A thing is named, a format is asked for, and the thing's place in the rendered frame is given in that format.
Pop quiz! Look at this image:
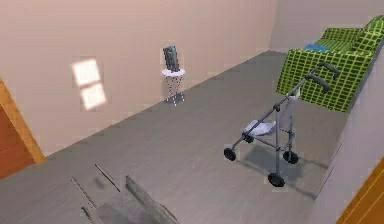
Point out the grey baby stroller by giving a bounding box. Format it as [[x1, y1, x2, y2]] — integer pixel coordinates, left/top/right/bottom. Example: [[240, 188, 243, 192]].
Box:
[[223, 61, 341, 188]]

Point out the grey metal frame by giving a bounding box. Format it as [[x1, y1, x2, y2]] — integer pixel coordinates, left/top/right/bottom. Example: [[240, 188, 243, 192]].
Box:
[[70, 163, 181, 224]]

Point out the green checked sofa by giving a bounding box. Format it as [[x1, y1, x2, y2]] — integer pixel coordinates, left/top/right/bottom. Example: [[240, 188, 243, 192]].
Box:
[[276, 14, 384, 113]]

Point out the blue cushion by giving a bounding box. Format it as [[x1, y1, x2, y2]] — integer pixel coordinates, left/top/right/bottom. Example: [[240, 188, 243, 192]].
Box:
[[304, 43, 330, 53]]

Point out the white round side table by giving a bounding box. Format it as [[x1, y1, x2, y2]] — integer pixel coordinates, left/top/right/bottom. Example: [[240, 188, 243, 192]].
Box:
[[161, 67, 186, 107]]

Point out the orange wooden door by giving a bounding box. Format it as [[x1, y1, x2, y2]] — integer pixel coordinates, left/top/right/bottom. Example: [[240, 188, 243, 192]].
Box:
[[335, 156, 384, 224], [0, 77, 47, 180]]

